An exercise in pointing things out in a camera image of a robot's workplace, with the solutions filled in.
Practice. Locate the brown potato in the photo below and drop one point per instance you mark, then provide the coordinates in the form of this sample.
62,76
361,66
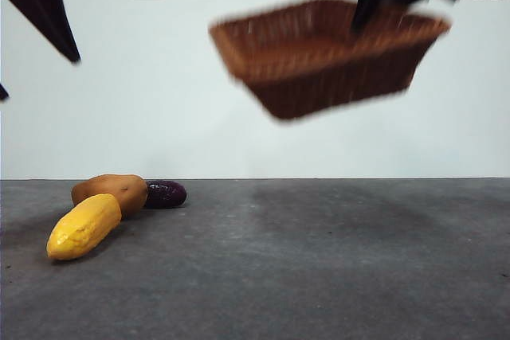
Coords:
119,188

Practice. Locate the brown woven wicker basket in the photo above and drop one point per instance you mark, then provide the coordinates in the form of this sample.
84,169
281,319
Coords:
318,65

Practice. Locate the purple eggplant with green stem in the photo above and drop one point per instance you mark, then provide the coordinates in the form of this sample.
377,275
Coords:
167,194

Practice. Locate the yellow corn cob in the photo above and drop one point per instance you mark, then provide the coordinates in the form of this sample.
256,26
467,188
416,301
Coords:
81,228

